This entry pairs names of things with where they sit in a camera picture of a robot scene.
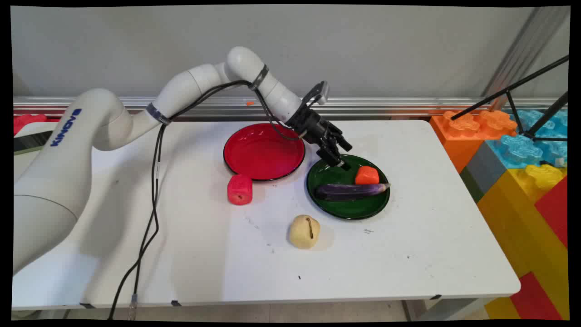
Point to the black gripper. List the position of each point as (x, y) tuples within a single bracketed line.
[(309, 123)]

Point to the purple toy eggplant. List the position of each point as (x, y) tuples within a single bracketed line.
[(349, 191)]

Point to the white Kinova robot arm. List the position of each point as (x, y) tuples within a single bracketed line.
[(54, 181)]

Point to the orange toy block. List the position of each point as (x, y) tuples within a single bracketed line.
[(366, 175)]

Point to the green round plate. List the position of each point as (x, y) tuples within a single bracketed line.
[(349, 206)]

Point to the red round plate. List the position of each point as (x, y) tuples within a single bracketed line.
[(263, 152)]

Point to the yellow toy potato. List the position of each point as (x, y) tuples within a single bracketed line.
[(303, 231)]

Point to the red toy apple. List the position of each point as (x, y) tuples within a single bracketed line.
[(239, 190)]

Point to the orange giant building block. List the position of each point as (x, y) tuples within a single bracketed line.
[(467, 131)]

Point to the dark green giant building block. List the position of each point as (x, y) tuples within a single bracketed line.
[(472, 186)]

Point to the grey giant building block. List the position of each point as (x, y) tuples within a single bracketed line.
[(485, 168)]

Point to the translucent blue giant building block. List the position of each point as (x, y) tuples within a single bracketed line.
[(522, 147)]

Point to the black tripod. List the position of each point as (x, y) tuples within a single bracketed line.
[(513, 86)]

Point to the yellow giant building block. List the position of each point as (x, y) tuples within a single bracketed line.
[(513, 218)]

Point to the red giant building block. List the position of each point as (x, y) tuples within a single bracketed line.
[(535, 299), (556, 213)]

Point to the dark flat tablet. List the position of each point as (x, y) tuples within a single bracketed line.
[(32, 141)]

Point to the red object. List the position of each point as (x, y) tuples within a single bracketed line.
[(27, 121)]

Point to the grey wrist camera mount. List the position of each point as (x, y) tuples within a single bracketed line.
[(320, 93)]

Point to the aluminium rail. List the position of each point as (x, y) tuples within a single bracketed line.
[(408, 106)]

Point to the aluminium post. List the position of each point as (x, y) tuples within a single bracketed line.
[(526, 50)]

